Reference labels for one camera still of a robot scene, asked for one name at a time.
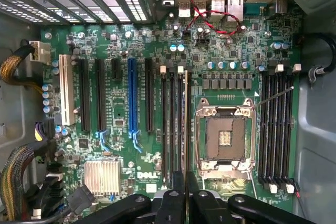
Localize open metal pc case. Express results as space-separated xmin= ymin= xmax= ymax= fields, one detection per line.
xmin=0 ymin=0 xmax=336 ymax=224

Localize thick black cable loop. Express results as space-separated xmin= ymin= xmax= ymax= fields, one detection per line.
xmin=293 ymin=33 xmax=336 ymax=84

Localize thin metal locking lever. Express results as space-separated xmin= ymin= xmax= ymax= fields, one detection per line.
xmin=253 ymin=86 xmax=295 ymax=109

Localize thick braided cable bundle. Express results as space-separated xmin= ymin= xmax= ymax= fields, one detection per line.
xmin=0 ymin=144 xmax=57 ymax=222

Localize RAM module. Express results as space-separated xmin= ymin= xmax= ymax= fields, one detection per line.
xmin=187 ymin=73 xmax=193 ymax=175

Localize black power connector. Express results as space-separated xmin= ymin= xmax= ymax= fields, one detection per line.
xmin=33 ymin=119 xmax=56 ymax=143

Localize green motherboard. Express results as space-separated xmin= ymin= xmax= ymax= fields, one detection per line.
xmin=39 ymin=22 xmax=302 ymax=209

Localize short black expansion slot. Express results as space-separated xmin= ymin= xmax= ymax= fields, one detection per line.
xmin=111 ymin=58 xmax=122 ymax=81

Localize thin black red wire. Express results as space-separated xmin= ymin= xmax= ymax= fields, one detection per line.
xmin=292 ymin=178 xmax=313 ymax=224

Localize white power connector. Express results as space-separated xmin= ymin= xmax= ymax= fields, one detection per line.
xmin=28 ymin=40 xmax=52 ymax=64

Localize white expansion slot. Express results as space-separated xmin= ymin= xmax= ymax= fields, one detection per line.
xmin=58 ymin=54 xmax=76 ymax=127

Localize black sata wire plug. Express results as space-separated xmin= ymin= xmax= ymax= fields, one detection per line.
xmin=65 ymin=184 xmax=96 ymax=216

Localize metal socket cover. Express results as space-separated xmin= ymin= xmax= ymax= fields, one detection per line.
xmin=201 ymin=163 xmax=251 ymax=183

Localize long black expansion slot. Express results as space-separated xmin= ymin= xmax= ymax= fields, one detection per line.
xmin=94 ymin=58 xmax=110 ymax=152
xmin=144 ymin=57 xmax=155 ymax=133
xmin=78 ymin=58 xmax=92 ymax=132

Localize ram slot white latches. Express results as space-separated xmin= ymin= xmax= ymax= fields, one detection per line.
xmin=267 ymin=64 xmax=284 ymax=194
xmin=159 ymin=65 xmax=169 ymax=183
xmin=285 ymin=63 xmax=302 ymax=195
xmin=176 ymin=65 xmax=185 ymax=176

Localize grey power supply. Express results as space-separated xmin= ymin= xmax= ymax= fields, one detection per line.
xmin=0 ymin=14 xmax=43 ymax=224

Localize blue expansion slot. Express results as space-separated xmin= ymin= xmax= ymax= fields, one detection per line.
xmin=128 ymin=57 xmax=144 ymax=154

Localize cpu socket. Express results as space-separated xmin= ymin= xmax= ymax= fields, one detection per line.
xmin=195 ymin=97 xmax=257 ymax=180

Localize yellow black braided cable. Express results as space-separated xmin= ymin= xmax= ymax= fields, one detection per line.
xmin=0 ymin=45 xmax=45 ymax=95

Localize silver finned heatsink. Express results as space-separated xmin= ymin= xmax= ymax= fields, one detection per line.
xmin=83 ymin=159 xmax=122 ymax=197

